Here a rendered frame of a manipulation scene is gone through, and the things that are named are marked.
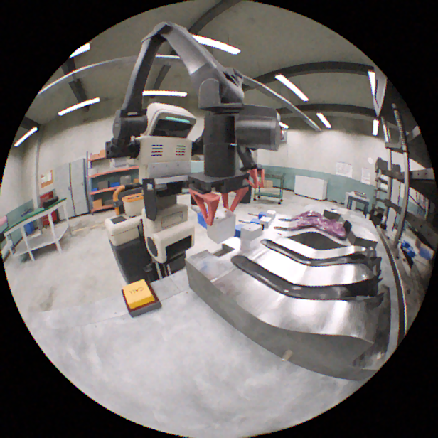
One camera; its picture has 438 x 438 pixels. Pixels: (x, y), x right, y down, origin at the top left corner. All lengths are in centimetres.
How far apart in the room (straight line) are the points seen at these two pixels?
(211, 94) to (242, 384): 44
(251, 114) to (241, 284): 27
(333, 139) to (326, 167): 156
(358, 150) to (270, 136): 736
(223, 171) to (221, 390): 36
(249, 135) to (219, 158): 6
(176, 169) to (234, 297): 54
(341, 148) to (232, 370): 761
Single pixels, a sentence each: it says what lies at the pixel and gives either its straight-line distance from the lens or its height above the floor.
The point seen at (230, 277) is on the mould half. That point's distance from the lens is 27.
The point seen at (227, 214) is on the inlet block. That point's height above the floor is 98.
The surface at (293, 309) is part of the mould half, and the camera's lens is 23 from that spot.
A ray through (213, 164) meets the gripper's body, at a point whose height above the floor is 107.
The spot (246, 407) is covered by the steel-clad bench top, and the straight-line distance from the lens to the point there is 28.
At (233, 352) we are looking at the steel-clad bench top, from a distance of 28.
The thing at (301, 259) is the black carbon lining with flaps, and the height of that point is 88.
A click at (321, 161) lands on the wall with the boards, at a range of 774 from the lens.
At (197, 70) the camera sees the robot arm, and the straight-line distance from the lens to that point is 29.
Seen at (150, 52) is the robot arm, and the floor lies 148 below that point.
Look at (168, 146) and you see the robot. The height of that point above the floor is 117.
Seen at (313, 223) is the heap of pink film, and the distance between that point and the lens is 54.
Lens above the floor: 107
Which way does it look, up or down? 20 degrees down
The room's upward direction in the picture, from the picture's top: straight up
